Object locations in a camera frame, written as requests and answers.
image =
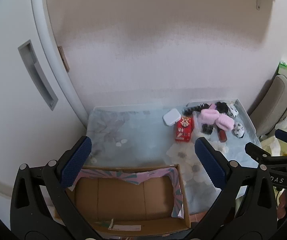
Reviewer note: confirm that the wooden wall block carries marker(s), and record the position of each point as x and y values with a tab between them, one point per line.
64	58

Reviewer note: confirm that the beige chair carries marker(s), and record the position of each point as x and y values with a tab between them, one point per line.
271	102

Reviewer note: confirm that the black comb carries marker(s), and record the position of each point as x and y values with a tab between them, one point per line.
196	108

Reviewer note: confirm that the black hair claw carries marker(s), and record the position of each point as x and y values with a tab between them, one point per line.
221	106

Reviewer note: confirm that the black round jar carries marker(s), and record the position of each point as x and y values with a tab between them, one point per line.
207	129

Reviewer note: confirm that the dark red lipstick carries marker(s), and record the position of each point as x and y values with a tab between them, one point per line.
222	135

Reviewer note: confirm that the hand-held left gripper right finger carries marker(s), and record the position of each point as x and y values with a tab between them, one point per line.
209	165

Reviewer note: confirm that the white refrigerator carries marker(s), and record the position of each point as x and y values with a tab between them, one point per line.
6	92

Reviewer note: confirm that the brown cardboard box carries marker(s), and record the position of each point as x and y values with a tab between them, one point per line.
123	200

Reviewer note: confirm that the white flat case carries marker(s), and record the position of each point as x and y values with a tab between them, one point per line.
171	116

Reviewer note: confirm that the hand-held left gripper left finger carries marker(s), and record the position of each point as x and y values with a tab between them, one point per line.
77	160

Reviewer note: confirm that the red printed box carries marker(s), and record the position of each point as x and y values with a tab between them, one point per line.
183	130

